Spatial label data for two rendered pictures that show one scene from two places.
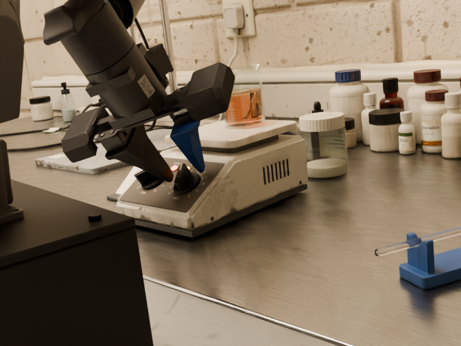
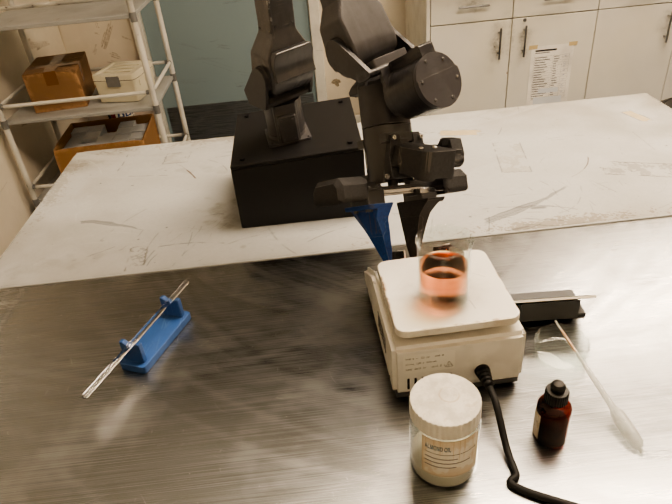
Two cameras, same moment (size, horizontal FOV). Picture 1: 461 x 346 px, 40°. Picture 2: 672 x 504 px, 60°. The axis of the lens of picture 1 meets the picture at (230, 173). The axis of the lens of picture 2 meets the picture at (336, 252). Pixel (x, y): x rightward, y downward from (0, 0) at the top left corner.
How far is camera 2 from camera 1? 1.10 m
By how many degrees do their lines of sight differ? 115
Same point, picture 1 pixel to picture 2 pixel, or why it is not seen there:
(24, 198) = (296, 149)
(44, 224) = (253, 150)
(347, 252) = (244, 324)
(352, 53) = not seen: outside the picture
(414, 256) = (176, 307)
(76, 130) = not seen: hidden behind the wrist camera
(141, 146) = (408, 213)
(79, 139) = not seen: hidden behind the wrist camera
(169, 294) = (300, 251)
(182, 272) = (322, 263)
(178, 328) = (264, 242)
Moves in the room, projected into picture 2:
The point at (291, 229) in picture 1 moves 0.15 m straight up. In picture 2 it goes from (316, 329) to (302, 218)
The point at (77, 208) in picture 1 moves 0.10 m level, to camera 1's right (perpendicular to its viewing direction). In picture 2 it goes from (261, 158) to (209, 186)
